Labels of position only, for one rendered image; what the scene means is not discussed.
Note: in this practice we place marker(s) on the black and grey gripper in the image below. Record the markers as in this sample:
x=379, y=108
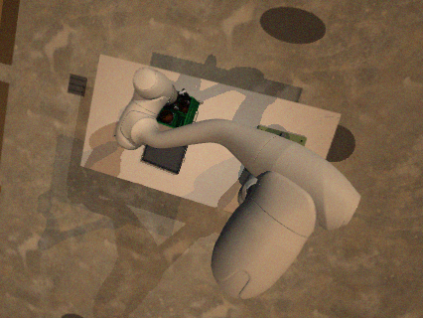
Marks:
x=181, y=96

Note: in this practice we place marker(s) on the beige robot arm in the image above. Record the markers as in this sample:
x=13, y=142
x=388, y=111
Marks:
x=291, y=190

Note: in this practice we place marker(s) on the dark green crate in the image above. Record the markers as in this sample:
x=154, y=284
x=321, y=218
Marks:
x=181, y=119

